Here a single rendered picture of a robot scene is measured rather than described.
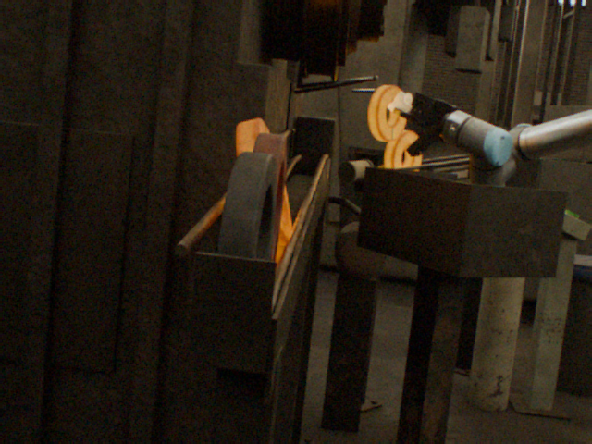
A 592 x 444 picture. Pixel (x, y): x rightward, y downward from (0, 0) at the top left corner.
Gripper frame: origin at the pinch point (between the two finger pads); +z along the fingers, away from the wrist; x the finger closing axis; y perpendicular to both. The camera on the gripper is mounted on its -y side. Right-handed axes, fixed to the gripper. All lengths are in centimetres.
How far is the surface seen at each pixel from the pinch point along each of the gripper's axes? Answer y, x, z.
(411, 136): -6.6, -10.1, -3.9
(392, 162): -14.1, -2.5, -5.7
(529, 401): -69, -42, -56
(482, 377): -66, -29, -45
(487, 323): -50, -29, -39
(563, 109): -9, -389, 112
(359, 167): -15.6, 14.9, -7.3
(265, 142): 9, 129, -68
